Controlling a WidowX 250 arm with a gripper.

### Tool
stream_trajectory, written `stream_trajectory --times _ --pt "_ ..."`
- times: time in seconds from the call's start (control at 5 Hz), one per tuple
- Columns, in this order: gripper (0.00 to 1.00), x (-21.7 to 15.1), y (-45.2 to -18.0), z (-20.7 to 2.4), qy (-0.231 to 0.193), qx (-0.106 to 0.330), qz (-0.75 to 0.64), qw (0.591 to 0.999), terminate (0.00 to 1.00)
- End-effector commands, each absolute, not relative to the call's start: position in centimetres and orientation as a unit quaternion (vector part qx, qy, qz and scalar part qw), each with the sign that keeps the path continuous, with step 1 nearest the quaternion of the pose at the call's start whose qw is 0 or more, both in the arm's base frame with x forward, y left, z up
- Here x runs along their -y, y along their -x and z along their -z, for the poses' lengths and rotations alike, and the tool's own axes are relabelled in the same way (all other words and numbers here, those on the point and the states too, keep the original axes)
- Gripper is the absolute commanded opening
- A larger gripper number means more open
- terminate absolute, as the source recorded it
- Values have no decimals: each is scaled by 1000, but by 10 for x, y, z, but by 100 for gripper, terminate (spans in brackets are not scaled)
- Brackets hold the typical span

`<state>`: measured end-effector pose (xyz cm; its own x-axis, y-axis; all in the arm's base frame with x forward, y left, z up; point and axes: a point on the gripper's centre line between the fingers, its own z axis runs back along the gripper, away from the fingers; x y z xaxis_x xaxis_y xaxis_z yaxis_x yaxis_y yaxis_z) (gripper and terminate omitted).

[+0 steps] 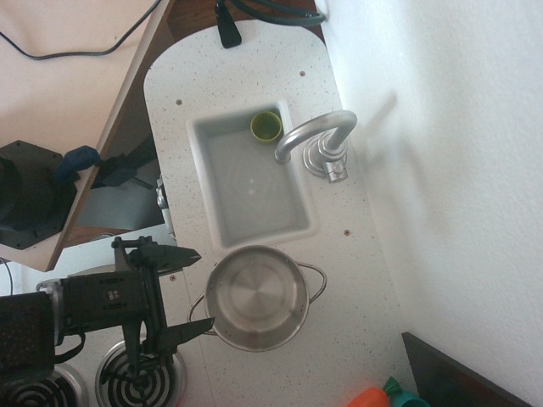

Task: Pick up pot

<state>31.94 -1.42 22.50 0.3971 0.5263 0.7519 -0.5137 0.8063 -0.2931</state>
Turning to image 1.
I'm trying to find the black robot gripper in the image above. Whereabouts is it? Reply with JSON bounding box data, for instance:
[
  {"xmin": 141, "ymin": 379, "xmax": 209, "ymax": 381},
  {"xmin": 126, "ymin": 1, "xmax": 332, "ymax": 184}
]
[{"xmin": 59, "ymin": 237, "xmax": 215, "ymax": 370}]

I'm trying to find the stainless steel pot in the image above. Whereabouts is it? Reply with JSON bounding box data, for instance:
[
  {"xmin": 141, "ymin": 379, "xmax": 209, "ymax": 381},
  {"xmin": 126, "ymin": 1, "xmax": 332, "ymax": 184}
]
[{"xmin": 187, "ymin": 245, "xmax": 327, "ymax": 352}]

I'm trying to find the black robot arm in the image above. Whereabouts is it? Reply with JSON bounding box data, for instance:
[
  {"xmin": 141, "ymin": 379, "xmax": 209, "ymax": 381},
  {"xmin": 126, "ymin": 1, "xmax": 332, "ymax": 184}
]
[{"xmin": 1, "ymin": 237, "xmax": 214, "ymax": 376}]

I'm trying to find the right stove burner coil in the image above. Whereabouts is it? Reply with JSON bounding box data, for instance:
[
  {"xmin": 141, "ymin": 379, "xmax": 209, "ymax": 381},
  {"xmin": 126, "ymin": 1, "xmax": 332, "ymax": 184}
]
[{"xmin": 95, "ymin": 342, "xmax": 188, "ymax": 406}]

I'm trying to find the stove burner coil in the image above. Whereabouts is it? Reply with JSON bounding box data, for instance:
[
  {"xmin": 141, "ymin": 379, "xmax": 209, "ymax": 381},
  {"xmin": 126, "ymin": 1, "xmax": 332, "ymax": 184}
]
[
  {"xmin": 1, "ymin": 364, "xmax": 89, "ymax": 407},
  {"xmin": 95, "ymin": 342, "xmax": 188, "ymax": 406}
]

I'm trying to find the grey toy sink basin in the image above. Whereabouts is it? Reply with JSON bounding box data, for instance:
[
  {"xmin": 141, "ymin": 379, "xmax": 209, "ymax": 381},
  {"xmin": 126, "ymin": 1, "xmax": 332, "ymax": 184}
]
[{"xmin": 187, "ymin": 99, "xmax": 318, "ymax": 251}]

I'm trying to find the left stove burner coil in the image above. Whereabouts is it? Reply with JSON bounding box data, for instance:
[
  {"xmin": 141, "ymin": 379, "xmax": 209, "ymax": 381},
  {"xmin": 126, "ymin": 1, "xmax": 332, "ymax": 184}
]
[{"xmin": 1, "ymin": 364, "xmax": 89, "ymax": 407}]

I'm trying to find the blue clamp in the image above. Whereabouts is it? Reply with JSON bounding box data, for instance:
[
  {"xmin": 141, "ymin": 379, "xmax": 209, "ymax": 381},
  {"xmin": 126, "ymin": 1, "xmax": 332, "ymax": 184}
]
[{"xmin": 53, "ymin": 145, "xmax": 102, "ymax": 186}]

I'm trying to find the wooden side panel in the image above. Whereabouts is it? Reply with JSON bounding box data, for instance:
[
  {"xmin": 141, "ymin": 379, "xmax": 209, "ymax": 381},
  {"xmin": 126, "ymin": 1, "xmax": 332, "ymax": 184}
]
[{"xmin": 33, "ymin": 1, "xmax": 174, "ymax": 271}]

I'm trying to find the green plastic cup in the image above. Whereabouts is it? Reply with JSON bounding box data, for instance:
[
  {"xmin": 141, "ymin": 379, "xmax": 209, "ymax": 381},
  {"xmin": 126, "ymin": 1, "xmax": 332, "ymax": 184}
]
[{"xmin": 250, "ymin": 111, "xmax": 283, "ymax": 143}]

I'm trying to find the silver toy faucet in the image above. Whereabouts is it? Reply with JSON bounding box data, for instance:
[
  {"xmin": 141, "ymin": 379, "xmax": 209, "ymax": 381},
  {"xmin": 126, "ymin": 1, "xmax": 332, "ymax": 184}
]
[{"xmin": 274, "ymin": 110, "xmax": 357, "ymax": 183}]

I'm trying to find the orange toy carrot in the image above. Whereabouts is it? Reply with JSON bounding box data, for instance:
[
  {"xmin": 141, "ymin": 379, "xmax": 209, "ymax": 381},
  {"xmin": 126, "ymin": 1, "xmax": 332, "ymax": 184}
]
[{"xmin": 346, "ymin": 387, "xmax": 390, "ymax": 407}]

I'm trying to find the teal plastic toy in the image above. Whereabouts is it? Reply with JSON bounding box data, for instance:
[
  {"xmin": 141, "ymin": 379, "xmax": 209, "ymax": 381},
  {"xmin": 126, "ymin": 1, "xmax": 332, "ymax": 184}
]
[{"xmin": 383, "ymin": 376, "xmax": 429, "ymax": 407}]

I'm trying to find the dark board at corner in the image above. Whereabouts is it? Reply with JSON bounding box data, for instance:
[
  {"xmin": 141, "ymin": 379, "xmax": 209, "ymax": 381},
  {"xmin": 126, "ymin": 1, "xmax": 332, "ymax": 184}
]
[{"xmin": 402, "ymin": 332, "xmax": 530, "ymax": 407}]

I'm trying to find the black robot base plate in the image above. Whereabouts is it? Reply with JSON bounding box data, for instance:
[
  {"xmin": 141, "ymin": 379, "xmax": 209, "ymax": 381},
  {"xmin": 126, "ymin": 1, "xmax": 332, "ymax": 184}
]
[{"xmin": 1, "ymin": 140, "xmax": 77, "ymax": 250}]

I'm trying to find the black strap on counter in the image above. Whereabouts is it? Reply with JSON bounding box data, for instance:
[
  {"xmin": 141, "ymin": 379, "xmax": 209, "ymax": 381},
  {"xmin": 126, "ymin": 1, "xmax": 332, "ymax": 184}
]
[{"xmin": 214, "ymin": 0, "xmax": 243, "ymax": 49}]

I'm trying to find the black cable on floor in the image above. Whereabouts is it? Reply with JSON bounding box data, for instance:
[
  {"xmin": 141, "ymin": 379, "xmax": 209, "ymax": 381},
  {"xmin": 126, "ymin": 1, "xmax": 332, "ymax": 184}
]
[{"xmin": 0, "ymin": 0, "xmax": 162, "ymax": 61}]

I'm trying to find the dark green hose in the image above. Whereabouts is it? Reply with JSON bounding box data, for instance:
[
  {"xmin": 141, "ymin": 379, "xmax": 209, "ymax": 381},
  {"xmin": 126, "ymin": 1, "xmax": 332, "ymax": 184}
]
[{"xmin": 231, "ymin": 0, "xmax": 327, "ymax": 27}]

